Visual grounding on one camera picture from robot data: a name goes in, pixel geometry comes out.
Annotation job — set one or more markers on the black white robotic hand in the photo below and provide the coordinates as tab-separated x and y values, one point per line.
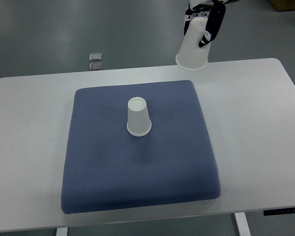
213	10

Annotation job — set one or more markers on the white paper cup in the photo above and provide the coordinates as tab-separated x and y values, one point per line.
138	121
190	56

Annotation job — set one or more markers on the cardboard box corner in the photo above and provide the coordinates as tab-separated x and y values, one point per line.
283	5

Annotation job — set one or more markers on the upper metal floor plate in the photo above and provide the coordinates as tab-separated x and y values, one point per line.
95	56

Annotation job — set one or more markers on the metal floor plate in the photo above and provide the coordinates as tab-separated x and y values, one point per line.
95	56
95	66

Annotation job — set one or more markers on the lower metal floor plate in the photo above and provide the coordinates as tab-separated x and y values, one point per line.
95	66

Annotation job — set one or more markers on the blue textured cushion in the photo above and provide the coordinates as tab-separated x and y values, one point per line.
107	168

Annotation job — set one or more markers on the black desk control panel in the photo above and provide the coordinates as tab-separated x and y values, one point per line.
280	211

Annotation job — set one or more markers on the white table leg right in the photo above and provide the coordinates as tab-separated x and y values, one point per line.
242	224

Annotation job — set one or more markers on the white table leg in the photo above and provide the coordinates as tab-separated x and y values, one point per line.
242	224
62	232

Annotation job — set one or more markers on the white table leg left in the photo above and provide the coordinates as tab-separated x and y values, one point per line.
62	232

